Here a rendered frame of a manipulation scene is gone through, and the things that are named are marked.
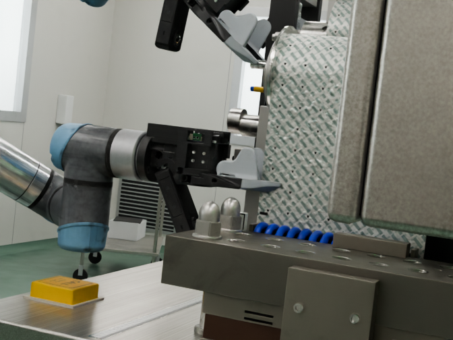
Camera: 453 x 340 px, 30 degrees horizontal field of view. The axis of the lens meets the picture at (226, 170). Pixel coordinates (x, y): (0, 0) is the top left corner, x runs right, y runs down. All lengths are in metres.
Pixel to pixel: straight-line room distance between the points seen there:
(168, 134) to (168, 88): 6.24
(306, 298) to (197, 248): 0.15
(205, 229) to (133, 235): 5.16
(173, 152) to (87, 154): 0.13
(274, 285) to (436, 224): 0.71
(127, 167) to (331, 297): 0.42
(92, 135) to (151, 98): 6.26
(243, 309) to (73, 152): 0.41
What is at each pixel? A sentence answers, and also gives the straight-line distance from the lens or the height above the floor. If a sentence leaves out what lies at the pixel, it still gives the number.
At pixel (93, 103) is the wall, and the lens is 7.60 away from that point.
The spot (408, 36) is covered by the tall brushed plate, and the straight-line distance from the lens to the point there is 0.29.
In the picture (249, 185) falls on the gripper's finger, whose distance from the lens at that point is 1.17.
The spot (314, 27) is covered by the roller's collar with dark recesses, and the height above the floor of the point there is 1.35.
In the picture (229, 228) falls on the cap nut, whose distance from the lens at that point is 1.12.
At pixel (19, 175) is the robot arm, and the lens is 1.38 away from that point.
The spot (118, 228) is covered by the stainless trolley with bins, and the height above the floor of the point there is 0.34.
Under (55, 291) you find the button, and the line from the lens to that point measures 1.20.
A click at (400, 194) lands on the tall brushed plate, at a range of 0.29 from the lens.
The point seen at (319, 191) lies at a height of 1.09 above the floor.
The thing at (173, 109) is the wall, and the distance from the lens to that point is 7.43.
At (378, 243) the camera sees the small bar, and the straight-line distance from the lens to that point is 1.09.
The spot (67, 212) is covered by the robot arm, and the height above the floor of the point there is 1.01.
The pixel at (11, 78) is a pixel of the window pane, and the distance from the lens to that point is 6.67.
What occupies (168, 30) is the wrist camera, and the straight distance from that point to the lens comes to 1.29.
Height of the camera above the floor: 1.17
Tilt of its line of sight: 3 degrees down
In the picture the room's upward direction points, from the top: 6 degrees clockwise
